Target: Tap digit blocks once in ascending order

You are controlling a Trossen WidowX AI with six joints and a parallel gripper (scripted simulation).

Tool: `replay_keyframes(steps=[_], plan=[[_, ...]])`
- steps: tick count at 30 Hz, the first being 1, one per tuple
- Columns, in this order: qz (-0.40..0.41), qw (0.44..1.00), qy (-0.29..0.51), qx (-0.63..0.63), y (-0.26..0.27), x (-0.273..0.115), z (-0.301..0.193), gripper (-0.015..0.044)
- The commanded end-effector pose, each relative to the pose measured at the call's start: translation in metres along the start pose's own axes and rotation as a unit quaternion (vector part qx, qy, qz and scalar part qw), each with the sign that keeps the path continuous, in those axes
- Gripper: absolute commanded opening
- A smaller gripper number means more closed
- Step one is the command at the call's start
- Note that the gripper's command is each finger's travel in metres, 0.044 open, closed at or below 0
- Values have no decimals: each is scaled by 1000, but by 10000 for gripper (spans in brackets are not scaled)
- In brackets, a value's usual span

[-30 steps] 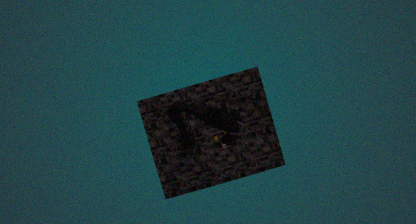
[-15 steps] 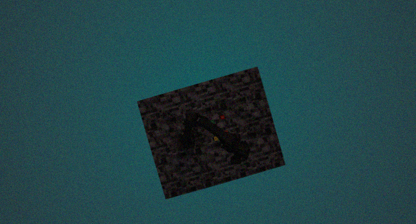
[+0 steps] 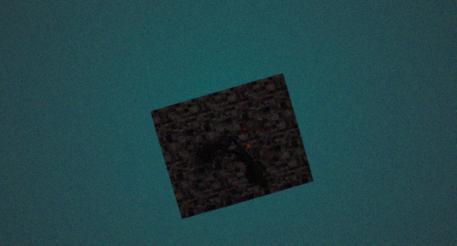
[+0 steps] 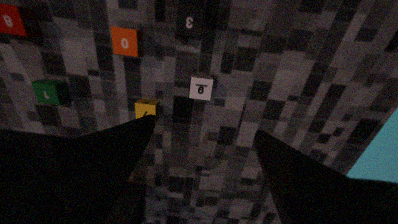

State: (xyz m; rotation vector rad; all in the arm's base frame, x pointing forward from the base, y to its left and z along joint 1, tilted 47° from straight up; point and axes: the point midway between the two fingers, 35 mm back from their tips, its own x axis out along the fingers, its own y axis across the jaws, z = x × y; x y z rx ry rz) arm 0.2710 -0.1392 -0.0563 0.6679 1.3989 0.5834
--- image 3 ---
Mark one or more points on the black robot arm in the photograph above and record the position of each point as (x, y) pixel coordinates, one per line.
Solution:
(255, 169)

